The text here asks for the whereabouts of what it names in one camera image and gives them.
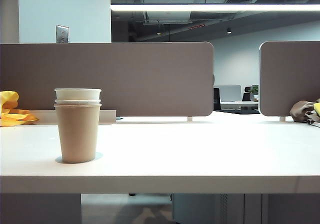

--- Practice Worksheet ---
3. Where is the green potted plant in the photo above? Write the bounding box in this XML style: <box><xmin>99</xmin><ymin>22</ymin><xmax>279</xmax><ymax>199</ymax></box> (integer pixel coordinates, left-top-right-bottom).
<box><xmin>250</xmin><ymin>84</ymin><xmax>260</xmax><ymax>102</ymax></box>

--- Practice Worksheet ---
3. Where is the narrow brown desk divider panel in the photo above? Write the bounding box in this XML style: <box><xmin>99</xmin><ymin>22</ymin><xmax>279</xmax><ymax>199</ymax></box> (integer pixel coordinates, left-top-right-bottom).
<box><xmin>258</xmin><ymin>40</ymin><xmax>320</xmax><ymax>117</ymax></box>

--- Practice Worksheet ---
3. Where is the black office chair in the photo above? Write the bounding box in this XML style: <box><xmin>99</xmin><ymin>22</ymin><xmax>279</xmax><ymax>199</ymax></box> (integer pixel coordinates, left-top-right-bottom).
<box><xmin>242</xmin><ymin>85</ymin><xmax>252</xmax><ymax>102</ymax></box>

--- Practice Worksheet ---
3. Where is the metal wall switch plate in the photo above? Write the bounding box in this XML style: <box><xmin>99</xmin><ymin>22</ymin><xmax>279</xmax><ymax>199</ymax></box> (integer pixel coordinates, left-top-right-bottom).
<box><xmin>55</xmin><ymin>24</ymin><xmax>70</xmax><ymax>44</ymax></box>

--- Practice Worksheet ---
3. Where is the red ceiling sign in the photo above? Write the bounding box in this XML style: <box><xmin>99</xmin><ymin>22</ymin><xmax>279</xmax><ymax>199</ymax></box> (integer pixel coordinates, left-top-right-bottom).
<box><xmin>188</xmin><ymin>23</ymin><xmax>206</xmax><ymax>31</ymax></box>

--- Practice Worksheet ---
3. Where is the crumpled brown bag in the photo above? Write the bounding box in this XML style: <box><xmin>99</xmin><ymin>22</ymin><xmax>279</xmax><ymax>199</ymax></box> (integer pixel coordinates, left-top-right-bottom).
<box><xmin>289</xmin><ymin>99</ymin><xmax>320</xmax><ymax>124</ymax></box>

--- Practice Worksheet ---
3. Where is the white paper cup blue print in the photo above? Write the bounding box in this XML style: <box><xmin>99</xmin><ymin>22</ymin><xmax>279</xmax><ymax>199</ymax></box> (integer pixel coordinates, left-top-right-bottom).
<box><xmin>54</xmin><ymin>98</ymin><xmax>102</xmax><ymax>107</ymax></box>
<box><xmin>54</xmin><ymin>88</ymin><xmax>102</xmax><ymax>101</ymax></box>

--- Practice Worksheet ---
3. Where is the brown paper cup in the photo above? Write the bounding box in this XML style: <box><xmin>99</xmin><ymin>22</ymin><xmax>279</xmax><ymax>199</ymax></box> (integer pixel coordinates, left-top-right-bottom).
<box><xmin>53</xmin><ymin>103</ymin><xmax>103</xmax><ymax>164</ymax></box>

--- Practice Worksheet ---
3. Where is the black desk mat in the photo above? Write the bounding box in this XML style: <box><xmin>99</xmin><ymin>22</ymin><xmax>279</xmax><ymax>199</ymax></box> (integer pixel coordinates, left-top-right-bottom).
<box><xmin>219</xmin><ymin>108</ymin><xmax>261</xmax><ymax>115</ymax></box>

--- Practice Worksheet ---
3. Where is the grey desk side panel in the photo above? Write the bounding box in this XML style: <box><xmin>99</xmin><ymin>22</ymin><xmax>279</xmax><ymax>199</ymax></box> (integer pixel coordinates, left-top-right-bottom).
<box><xmin>0</xmin><ymin>193</ymin><xmax>82</xmax><ymax>224</ymax></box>
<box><xmin>267</xmin><ymin>193</ymin><xmax>320</xmax><ymax>224</ymax></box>

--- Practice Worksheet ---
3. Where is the white background monitor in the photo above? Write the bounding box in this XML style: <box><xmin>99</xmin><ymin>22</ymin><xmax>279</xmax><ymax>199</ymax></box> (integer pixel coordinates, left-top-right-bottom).
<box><xmin>219</xmin><ymin>84</ymin><xmax>242</xmax><ymax>102</ymax></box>

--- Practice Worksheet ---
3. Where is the dark tall chair back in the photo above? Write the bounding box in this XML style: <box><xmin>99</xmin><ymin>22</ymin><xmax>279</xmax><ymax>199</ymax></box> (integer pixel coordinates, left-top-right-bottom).
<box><xmin>213</xmin><ymin>87</ymin><xmax>222</xmax><ymax>111</ymax></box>

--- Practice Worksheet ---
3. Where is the wide brown desk divider panel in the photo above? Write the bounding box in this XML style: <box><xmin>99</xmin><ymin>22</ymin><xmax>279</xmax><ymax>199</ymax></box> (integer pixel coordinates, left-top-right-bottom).
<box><xmin>0</xmin><ymin>41</ymin><xmax>215</xmax><ymax>117</ymax></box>

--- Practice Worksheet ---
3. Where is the long ceiling light strip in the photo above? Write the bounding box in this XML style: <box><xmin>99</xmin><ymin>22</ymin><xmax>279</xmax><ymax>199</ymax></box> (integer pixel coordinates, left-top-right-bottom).
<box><xmin>110</xmin><ymin>3</ymin><xmax>320</xmax><ymax>12</ymax></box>

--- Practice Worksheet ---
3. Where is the yellow cloth bag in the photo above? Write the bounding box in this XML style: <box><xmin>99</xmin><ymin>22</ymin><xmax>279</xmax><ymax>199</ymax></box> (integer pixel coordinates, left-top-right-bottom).
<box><xmin>0</xmin><ymin>90</ymin><xmax>40</xmax><ymax>127</ymax></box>

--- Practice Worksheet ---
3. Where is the grey under-desk cabinet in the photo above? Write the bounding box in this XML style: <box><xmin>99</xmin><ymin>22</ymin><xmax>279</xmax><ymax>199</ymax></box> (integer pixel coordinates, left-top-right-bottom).
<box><xmin>172</xmin><ymin>193</ymin><xmax>263</xmax><ymax>224</ymax></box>

